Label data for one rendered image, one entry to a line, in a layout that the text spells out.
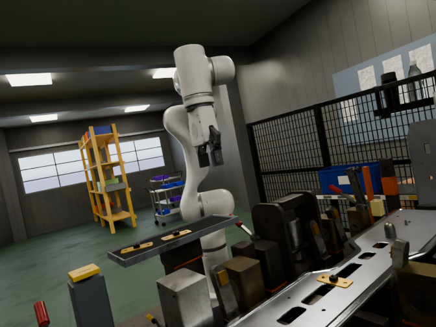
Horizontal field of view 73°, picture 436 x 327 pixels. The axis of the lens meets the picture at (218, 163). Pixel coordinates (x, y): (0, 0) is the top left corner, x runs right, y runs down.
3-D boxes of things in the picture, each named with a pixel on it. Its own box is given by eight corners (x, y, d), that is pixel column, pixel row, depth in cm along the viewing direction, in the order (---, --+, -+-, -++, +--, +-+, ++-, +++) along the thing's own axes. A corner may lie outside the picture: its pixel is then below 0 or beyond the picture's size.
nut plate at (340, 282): (353, 281, 71) (353, 277, 71) (346, 289, 69) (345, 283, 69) (323, 274, 78) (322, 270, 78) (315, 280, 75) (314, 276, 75)
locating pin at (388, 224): (395, 243, 92) (391, 223, 91) (384, 242, 94) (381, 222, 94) (399, 240, 94) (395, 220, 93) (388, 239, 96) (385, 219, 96)
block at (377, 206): (394, 292, 115) (378, 201, 114) (385, 289, 118) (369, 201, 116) (398, 288, 117) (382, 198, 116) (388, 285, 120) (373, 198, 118)
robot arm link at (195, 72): (213, 96, 85) (181, 102, 83) (204, 51, 84) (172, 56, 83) (217, 89, 76) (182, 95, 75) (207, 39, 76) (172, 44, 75)
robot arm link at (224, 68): (218, 85, 108) (239, 84, 79) (176, 93, 106) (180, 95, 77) (215, 60, 105) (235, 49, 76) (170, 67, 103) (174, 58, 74)
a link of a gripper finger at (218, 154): (207, 141, 76) (212, 167, 76) (211, 140, 73) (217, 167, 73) (218, 139, 77) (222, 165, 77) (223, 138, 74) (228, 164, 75)
